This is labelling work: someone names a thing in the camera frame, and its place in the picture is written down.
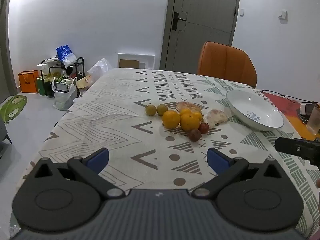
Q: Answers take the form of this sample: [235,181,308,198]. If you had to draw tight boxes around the white charger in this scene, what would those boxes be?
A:
[300,103,314,115]

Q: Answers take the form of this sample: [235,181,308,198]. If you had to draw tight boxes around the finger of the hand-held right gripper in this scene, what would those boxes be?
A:
[274,137,306,159]

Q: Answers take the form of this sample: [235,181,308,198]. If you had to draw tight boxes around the white plastic bag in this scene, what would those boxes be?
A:
[52,77,78,111]

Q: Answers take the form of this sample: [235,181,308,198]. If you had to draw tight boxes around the large orange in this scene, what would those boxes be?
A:
[180,114,200,132]
[162,110,181,130]

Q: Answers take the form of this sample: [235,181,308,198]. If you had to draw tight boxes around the orange leather chair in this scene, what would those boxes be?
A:
[197,41,257,87]

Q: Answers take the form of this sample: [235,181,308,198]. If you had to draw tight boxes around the black door handle lock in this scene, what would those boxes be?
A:
[172,12,187,30]

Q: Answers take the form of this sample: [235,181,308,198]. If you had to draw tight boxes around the green bag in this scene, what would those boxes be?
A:
[37,76,54,97]

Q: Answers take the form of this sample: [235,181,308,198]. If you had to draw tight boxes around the green leaf floor mat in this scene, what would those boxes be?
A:
[0,95,28,125]

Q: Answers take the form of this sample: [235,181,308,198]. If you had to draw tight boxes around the grey side door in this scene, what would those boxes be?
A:
[0,0,18,98]

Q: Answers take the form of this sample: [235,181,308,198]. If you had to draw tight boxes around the brown cardboard piece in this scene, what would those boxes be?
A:
[119,59,140,68]

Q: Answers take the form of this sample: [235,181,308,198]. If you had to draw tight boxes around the peeled pomelo piece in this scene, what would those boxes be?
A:
[203,109,228,127]

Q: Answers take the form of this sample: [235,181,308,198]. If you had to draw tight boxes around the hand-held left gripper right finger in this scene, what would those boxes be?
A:
[191,147,287,198]

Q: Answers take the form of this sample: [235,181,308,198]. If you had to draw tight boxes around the black cable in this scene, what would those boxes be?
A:
[261,89,320,105]

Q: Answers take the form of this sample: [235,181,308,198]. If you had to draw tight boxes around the clear glass cup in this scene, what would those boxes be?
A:
[306,106,320,133]

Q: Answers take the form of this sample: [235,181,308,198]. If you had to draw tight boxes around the grey furniture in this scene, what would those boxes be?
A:
[0,120,12,159]

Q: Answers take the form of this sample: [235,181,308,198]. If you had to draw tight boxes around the red and orange printed mat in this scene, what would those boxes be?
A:
[261,91,320,143]

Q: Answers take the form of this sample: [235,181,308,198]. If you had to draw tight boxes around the white framed wall panel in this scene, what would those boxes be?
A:
[117,53,155,70]

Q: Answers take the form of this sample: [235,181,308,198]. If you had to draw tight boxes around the orange paper bag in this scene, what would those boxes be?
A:
[18,70,40,93]

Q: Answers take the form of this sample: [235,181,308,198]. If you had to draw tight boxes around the brown cardboard box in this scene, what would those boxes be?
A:
[76,75,94,89]

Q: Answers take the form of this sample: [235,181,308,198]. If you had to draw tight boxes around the blue plastic bag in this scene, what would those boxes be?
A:
[55,45,77,67]

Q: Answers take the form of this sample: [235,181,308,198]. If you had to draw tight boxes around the peeled mandarin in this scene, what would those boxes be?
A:
[176,101,202,113]

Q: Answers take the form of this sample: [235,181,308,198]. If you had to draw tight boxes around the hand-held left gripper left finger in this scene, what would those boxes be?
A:
[31,147,126,198]

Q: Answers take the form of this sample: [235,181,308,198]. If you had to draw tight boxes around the clear plastic bag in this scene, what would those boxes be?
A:
[87,58,112,80]

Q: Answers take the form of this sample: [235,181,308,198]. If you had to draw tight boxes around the black metal rack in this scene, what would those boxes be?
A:
[40,57,85,98]

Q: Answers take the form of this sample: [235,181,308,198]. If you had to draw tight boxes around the small dark red fruit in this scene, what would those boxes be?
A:
[187,129,202,142]

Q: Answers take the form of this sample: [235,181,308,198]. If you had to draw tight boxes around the white plate with blue rim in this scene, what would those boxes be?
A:
[226,90,284,131]

